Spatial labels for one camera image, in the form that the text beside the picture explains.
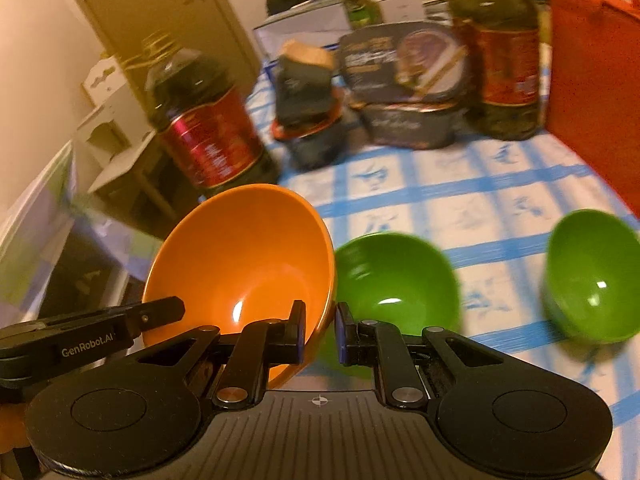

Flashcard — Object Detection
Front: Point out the grey instant meal tray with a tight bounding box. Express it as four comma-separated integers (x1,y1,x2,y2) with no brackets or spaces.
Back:
340,22,473,111

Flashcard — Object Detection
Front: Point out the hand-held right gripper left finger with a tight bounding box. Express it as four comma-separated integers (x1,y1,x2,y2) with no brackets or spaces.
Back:
132,300,307,408

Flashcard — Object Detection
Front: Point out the white wooden chair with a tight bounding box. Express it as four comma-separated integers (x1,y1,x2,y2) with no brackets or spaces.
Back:
75,57,168,221

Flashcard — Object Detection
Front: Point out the orange plastic bowl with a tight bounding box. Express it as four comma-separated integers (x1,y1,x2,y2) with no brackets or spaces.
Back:
141,183,337,391

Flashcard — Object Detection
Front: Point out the dark instant meal box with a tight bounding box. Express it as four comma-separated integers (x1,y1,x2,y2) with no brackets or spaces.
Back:
357,100,463,150

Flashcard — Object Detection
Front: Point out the red tote bag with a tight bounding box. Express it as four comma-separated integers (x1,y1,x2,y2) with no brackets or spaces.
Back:
542,0,640,211

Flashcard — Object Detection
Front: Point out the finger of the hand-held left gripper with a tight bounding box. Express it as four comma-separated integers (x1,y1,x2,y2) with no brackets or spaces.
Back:
122,296,187,335

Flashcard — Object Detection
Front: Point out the blue checked floral tablecloth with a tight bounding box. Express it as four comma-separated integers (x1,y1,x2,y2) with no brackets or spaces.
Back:
247,57,640,428

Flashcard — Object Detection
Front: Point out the wooden door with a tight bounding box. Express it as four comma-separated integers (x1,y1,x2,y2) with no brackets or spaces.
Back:
55,0,263,111

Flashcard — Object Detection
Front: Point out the cooking oil bottle red label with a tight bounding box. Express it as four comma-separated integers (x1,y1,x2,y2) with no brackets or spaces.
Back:
145,47,281,201
450,0,547,142

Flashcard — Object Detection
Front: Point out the green plastic bowl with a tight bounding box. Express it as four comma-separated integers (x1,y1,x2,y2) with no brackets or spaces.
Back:
545,209,640,345
320,232,461,368

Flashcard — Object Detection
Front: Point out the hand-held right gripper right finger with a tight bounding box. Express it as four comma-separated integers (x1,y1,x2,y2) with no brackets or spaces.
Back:
336,302,506,408

